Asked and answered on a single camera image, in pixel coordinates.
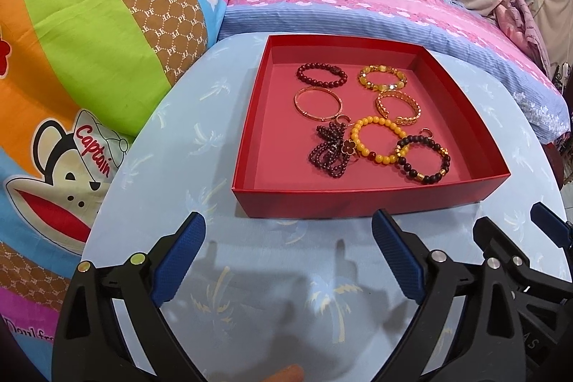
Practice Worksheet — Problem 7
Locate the colourful cartoon printed blanket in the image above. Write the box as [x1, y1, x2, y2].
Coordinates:
[0, 0, 238, 365]

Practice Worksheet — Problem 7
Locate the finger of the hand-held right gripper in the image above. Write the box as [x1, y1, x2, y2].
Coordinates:
[473, 217, 538, 289]
[530, 203, 573, 251]

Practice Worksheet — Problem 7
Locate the garnet multi-strand bead bracelet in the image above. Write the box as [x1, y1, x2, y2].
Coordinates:
[308, 123, 359, 178]

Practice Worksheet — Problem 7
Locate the gold chain bracelet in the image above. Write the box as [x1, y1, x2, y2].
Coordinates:
[375, 91, 422, 126]

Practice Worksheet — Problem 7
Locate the amber gold bead bracelet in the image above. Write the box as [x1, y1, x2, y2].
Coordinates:
[358, 64, 408, 93]

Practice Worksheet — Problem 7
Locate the yellow bead bracelet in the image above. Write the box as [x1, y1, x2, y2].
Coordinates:
[350, 116, 406, 163]

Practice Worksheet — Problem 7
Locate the pink quilted cloth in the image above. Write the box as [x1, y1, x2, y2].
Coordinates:
[495, 0, 553, 74]

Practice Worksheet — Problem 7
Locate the light blue palm tablecloth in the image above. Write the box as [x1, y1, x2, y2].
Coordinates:
[83, 30, 562, 382]

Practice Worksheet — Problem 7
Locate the red cardboard box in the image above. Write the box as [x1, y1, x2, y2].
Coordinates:
[231, 34, 511, 219]

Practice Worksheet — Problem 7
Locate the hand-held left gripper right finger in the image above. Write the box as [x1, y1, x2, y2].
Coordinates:
[371, 209, 533, 382]

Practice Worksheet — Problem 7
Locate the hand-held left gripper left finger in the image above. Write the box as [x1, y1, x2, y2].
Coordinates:
[51, 211, 207, 382]

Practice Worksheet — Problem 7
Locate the dark red bead bracelet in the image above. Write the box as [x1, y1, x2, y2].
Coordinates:
[297, 62, 347, 88]

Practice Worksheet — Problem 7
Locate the black and gold bead bracelet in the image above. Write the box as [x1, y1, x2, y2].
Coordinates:
[396, 135, 452, 185]

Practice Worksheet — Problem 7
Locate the thin gold bangle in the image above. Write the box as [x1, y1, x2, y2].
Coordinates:
[294, 87, 342, 123]

